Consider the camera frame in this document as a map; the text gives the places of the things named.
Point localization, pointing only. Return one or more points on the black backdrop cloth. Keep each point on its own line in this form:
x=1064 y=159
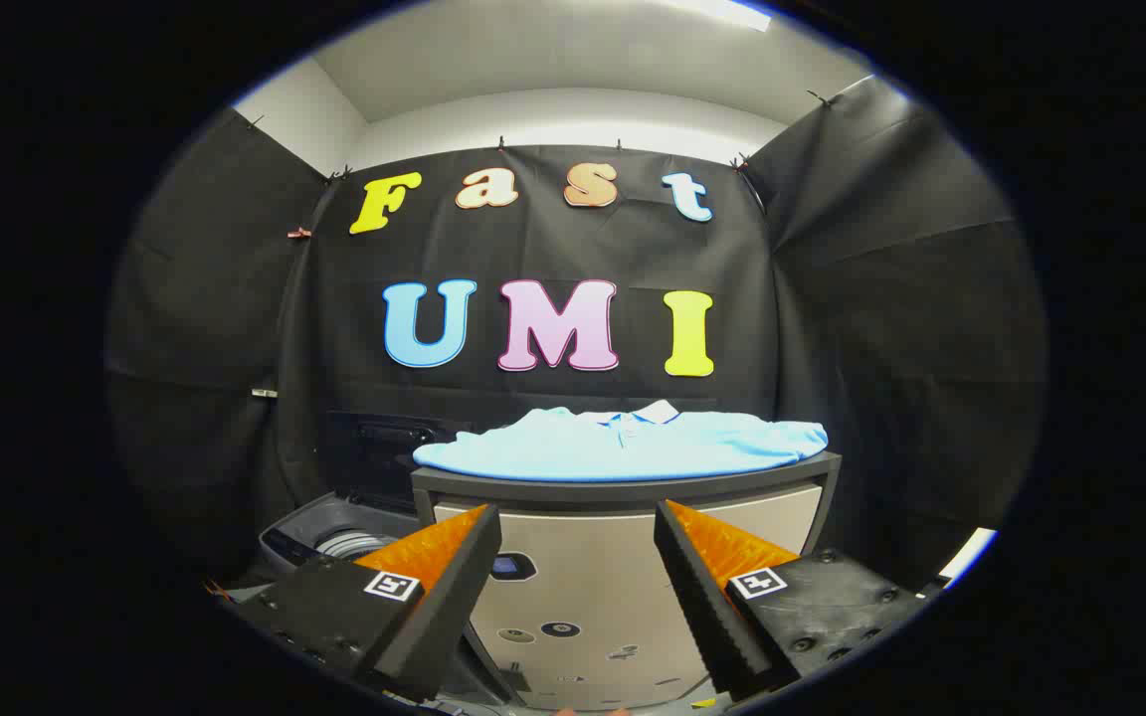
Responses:
x=553 y=249

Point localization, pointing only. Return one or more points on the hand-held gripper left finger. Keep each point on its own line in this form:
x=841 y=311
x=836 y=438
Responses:
x=454 y=587

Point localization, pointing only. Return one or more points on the light blue polo shirt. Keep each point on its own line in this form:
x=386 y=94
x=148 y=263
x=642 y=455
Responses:
x=623 y=447

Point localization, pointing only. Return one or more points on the grey washing machine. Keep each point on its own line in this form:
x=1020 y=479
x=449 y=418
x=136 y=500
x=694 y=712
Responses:
x=319 y=522

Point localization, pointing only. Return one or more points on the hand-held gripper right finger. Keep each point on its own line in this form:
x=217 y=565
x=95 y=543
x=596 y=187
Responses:
x=702 y=597

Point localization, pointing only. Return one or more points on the grey cabinet with dark top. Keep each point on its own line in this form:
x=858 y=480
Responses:
x=583 y=557

